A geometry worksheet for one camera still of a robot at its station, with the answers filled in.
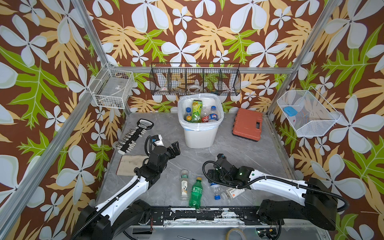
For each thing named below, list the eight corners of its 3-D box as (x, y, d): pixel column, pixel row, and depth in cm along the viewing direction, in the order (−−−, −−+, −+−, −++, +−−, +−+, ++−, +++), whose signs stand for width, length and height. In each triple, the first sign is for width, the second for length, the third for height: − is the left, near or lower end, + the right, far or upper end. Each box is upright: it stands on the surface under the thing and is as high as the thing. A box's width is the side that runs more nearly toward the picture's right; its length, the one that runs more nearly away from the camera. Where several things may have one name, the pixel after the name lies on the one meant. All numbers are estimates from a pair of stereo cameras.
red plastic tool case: (229, 135, 108) (231, 131, 104) (236, 110, 125) (237, 106, 121) (258, 143, 104) (261, 139, 100) (260, 116, 121) (263, 112, 117)
